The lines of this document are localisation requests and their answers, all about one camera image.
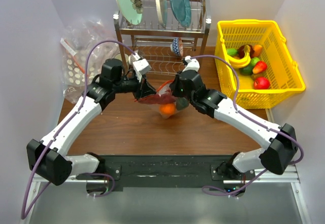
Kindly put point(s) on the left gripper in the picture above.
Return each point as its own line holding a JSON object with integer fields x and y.
{"x": 144, "y": 89}

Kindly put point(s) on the blue patterned bowl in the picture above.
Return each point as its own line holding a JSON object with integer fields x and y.
{"x": 177, "y": 47}

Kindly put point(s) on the red toy apple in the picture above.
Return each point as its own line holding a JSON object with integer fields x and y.
{"x": 261, "y": 83}

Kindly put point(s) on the red toy lobster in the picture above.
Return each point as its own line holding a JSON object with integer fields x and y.
{"x": 159, "y": 99}

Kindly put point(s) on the dark green toy avocado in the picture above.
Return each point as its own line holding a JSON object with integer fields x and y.
{"x": 181, "y": 104}

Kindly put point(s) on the orange toy fruit back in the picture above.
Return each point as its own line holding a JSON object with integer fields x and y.
{"x": 257, "y": 50}

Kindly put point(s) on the toy orange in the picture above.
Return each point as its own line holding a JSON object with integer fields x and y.
{"x": 167, "y": 109}

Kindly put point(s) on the red yellow toy mango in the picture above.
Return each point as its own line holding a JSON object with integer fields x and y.
{"x": 260, "y": 67}

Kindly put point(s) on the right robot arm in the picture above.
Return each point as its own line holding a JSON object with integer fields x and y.
{"x": 277, "y": 143}

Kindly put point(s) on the yellow plastic basket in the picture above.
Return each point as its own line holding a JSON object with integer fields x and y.
{"x": 282, "y": 72}

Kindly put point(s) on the mint green floral plate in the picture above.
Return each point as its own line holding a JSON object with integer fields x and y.
{"x": 132, "y": 10}

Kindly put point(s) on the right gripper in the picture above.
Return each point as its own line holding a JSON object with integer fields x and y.
{"x": 174, "y": 86}

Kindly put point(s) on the clear zip bag orange zipper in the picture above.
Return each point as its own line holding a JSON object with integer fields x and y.
{"x": 164, "y": 88}

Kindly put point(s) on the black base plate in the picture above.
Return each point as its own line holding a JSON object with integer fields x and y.
{"x": 175, "y": 171}

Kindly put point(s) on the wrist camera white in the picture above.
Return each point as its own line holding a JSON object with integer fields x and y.
{"x": 140, "y": 65}
{"x": 190, "y": 64}

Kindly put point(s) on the pile of clear zip bags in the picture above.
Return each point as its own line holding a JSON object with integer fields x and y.
{"x": 80, "y": 64}

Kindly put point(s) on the metal dish rack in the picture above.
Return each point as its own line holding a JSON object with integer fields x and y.
{"x": 153, "y": 40}

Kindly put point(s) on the cream enamel mug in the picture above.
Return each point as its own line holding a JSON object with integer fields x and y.
{"x": 119, "y": 57}

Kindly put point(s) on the toy banana bunch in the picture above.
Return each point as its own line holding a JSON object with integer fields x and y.
{"x": 239, "y": 63}

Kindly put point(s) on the green toy lime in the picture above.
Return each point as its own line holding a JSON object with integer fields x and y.
{"x": 232, "y": 52}

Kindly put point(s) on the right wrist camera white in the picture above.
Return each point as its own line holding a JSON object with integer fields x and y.
{"x": 190, "y": 64}

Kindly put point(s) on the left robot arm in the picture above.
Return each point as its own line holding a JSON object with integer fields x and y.
{"x": 48, "y": 157}

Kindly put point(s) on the teal blue plate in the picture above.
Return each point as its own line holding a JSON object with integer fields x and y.
{"x": 182, "y": 12}

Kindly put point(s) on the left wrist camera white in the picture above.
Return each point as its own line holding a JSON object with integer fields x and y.
{"x": 140, "y": 65}

